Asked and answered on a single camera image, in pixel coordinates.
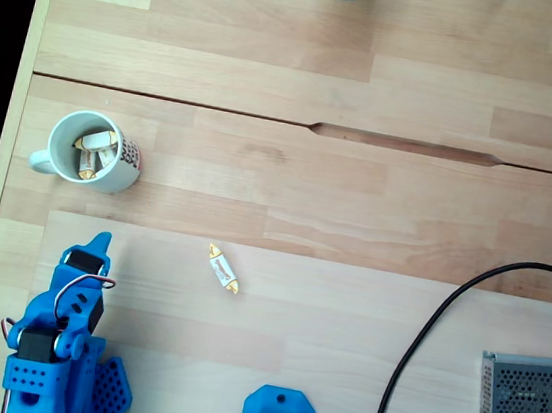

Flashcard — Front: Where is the white yellow sweet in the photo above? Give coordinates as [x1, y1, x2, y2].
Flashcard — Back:
[71, 125, 121, 156]
[76, 146, 102, 182]
[202, 242, 246, 297]
[93, 143, 119, 172]

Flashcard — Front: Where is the white printed ceramic mug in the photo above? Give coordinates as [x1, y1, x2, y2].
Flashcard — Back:
[25, 103, 149, 199]

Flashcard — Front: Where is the raised light wooden board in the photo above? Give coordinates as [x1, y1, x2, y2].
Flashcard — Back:
[18, 209, 552, 413]

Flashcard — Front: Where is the thick black cable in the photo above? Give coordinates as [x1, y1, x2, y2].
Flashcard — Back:
[373, 244, 552, 413]

